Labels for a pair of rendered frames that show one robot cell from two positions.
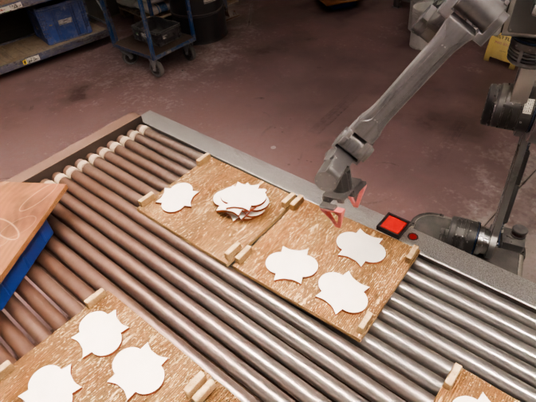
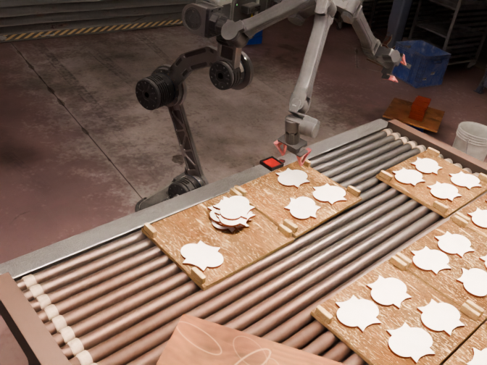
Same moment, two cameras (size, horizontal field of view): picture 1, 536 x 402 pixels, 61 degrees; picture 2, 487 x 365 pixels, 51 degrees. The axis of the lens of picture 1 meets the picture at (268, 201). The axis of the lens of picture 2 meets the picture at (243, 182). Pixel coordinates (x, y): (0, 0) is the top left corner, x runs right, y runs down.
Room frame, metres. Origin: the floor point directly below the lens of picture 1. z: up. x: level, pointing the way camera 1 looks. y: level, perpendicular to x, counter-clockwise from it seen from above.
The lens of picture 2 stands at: (1.02, 1.57, 2.09)
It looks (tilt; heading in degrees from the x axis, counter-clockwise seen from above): 34 degrees down; 272
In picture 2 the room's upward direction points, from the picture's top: 8 degrees clockwise
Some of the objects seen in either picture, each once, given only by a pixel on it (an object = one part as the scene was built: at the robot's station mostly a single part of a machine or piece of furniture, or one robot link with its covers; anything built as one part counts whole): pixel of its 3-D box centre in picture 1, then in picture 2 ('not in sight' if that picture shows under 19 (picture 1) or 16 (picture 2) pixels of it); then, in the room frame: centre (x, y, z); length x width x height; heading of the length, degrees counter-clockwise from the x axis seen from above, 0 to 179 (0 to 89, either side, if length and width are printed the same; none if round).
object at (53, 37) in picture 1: (58, 17); not in sight; (5.00, 2.04, 0.32); 0.50 x 0.41 x 0.37; 127
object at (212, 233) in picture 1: (217, 204); (218, 235); (1.12, 0.17, 0.93); 0.41 x 0.35 x 0.02; 48
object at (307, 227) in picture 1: (326, 259); (297, 195); (0.85, -0.15, 0.93); 0.41 x 0.35 x 0.02; 49
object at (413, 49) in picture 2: not in sight; (418, 63); (-0.63, -4.27, 0.19); 0.50 x 0.41 x 0.37; 124
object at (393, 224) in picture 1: (393, 226); (271, 164); (0.96, -0.38, 0.92); 0.06 x 0.06 x 0.01; 47
